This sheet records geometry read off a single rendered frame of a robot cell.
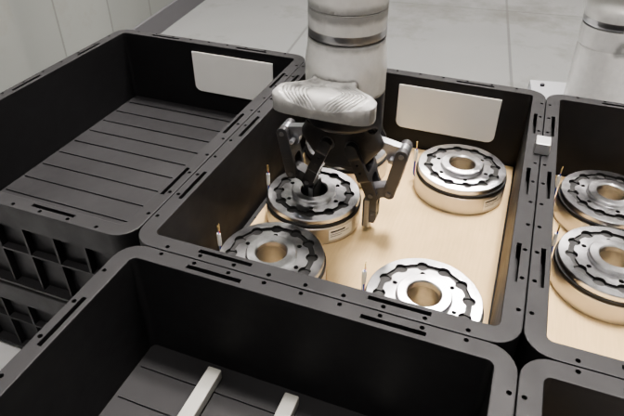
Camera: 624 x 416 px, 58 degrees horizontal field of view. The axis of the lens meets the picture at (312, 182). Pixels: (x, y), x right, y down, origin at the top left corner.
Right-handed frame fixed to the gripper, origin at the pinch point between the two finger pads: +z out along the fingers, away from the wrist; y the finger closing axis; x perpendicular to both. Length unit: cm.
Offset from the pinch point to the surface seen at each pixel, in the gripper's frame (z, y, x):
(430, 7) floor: 85, 46, -335
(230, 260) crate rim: -7.4, 2.9, 18.9
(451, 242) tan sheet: 2.3, -12.1, -0.8
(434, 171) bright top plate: -0.9, -8.3, -8.8
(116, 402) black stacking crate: 2.5, 9.4, 27.4
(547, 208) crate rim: -7.7, -19.6, 3.9
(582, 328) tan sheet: 2.3, -24.9, 6.6
